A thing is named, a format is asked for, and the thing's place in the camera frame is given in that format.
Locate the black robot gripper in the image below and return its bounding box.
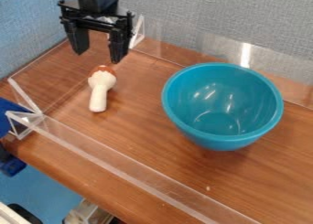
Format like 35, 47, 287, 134
58, 0, 134, 64

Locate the white brown plush mushroom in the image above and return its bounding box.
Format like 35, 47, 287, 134
89, 65, 118, 112

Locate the blue plastic bowl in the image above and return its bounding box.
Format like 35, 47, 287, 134
162, 62, 284, 151

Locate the clear acrylic left barrier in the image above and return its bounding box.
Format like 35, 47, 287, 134
7, 15, 108, 114

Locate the clear acrylic barrier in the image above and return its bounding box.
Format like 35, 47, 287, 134
7, 111, 261, 224
7, 15, 108, 114
134, 16, 313, 109

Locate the clear acrylic back barrier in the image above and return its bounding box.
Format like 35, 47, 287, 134
134, 16, 313, 109

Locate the blue clamp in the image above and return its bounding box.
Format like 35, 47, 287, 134
0, 97, 29, 177

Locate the clear acrylic front barrier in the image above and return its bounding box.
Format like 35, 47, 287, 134
7, 111, 261, 224

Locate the clear box under table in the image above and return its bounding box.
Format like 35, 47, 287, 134
63, 199, 120, 224

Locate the black white object bottom left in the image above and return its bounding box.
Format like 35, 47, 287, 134
0, 202, 33, 224

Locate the clear acrylic corner bracket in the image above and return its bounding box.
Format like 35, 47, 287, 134
130, 16, 145, 48

